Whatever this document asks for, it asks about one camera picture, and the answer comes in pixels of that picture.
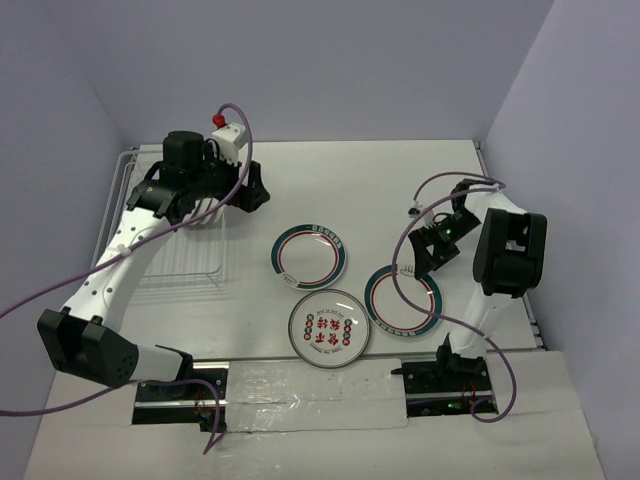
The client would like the wire dish rack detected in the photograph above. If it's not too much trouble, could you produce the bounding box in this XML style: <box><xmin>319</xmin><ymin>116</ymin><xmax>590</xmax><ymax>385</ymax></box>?
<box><xmin>91</xmin><ymin>145</ymin><xmax>227</xmax><ymax>289</ymax></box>

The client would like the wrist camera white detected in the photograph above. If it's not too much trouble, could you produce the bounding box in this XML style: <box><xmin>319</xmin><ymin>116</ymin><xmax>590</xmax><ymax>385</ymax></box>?
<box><xmin>408</xmin><ymin>201</ymin><xmax>435</xmax><ymax>227</ymax></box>
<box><xmin>210</xmin><ymin>113</ymin><xmax>248</xmax><ymax>166</ymax></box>

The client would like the teal rim plate steam logo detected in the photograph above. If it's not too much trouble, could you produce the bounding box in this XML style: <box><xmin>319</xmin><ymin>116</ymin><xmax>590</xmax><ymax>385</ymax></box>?
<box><xmin>205</xmin><ymin>198</ymin><xmax>219</xmax><ymax>224</ymax></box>

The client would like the orange sunburst plate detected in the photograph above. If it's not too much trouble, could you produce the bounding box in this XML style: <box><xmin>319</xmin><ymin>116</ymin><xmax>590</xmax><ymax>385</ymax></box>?
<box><xmin>212</xmin><ymin>200</ymin><xmax>227</xmax><ymax>223</ymax></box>

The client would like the hao shi plate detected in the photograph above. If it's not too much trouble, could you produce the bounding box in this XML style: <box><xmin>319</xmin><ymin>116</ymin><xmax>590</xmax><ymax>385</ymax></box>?
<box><xmin>198</xmin><ymin>198</ymin><xmax>213</xmax><ymax>225</ymax></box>
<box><xmin>188</xmin><ymin>199</ymin><xmax>206</xmax><ymax>228</ymax></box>

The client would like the teal red ring plate right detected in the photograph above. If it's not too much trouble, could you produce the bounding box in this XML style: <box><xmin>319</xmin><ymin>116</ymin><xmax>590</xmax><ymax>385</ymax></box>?
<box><xmin>364</xmin><ymin>264</ymin><xmax>443</xmax><ymax>338</ymax></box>

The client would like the red character plate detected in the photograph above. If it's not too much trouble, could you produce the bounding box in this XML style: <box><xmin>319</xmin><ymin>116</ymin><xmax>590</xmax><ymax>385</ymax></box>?
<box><xmin>288</xmin><ymin>289</ymin><xmax>371</xmax><ymax>369</ymax></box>

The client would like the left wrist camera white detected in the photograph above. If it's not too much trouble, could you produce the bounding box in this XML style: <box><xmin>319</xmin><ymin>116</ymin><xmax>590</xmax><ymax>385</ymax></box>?
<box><xmin>210</xmin><ymin>113</ymin><xmax>248</xmax><ymax>166</ymax></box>

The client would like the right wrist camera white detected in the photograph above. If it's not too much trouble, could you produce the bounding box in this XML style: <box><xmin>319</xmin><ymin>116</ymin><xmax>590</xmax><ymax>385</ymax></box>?
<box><xmin>408</xmin><ymin>201</ymin><xmax>435</xmax><ymax>227</ymax></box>

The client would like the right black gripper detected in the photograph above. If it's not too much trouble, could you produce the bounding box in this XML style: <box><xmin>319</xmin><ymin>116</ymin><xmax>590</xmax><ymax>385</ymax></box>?
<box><xmin>410</xmin><ymin>211</ymin><xmax>483</xmax><ymax>281</ymax></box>

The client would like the teal red ring plate centre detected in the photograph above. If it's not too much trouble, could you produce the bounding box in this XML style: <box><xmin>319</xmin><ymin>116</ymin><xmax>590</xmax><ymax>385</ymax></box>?
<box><xmin>270</xmin><ymin>224</ymin><xmax>347</xmax><ymax>292</ymax></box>

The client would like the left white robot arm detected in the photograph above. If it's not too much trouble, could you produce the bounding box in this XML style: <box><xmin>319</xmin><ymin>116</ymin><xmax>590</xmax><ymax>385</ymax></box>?
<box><xmin>37</xmin><ymin>123</ymin><xmax>270</xmax><ymax>399</ymax></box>

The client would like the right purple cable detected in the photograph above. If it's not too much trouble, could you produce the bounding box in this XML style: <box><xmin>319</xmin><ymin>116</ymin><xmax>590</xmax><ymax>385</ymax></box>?
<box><xmin>392</xmin><ymin>172</ymin><xmax>519</xmax><ymax>425</ymax></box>

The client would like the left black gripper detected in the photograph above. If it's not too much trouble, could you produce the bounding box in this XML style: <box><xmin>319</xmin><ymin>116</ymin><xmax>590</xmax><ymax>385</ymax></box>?
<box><xmin>188</xmin><ymin>143</ymin><xmax>270</xmax><ymax>212</ymax></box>

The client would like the teal red ring plate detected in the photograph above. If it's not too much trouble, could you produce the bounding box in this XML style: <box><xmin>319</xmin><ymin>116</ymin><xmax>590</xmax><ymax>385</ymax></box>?
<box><xmin>364</xmin><ymin>264</ymin><xmax>443</xmax><ymax>338</ymax></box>
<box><xmin>270</xmin><ymin>224</ymin><xmax>347</xmax><ymax>292</ymax></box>

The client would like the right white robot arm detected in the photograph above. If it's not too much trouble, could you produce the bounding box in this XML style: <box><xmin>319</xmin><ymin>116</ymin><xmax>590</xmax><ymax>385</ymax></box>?
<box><xmin>409</xmin><ymin>179</ymin><xmax>547</xmax><ymax>391</ymax></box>

